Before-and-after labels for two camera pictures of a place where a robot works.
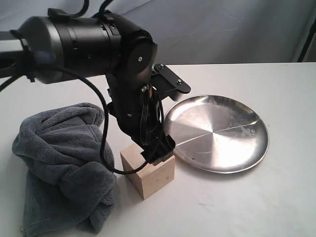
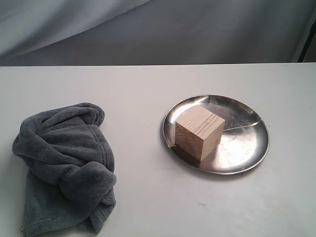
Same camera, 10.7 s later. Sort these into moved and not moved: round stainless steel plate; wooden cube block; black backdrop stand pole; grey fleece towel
Moved: wooden cube block
Not moved: black backdrop stand pole; grey fleece towel; round stainless steel plate
